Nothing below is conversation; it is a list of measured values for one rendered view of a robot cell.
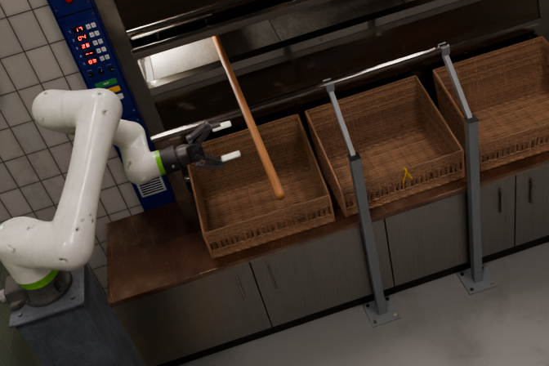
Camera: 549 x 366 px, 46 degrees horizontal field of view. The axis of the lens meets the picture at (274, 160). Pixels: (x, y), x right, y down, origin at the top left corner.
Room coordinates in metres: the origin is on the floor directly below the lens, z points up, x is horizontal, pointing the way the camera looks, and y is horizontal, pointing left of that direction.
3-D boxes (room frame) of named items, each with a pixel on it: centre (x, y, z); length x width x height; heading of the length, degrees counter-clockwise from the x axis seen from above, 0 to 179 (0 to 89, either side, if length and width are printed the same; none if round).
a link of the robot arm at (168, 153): (1.91, 0.36, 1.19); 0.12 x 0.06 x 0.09; 5
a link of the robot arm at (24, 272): (1.41, 0.74, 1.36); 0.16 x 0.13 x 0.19; 65
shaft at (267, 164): (2.39, 0.08, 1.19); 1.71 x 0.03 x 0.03; 5
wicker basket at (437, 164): (2.27, -0.48, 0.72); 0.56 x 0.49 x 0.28; 94
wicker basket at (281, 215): (2.23, 0.10, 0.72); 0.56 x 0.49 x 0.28; 93
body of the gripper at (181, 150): (1.91, 0.28, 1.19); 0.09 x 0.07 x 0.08; 95
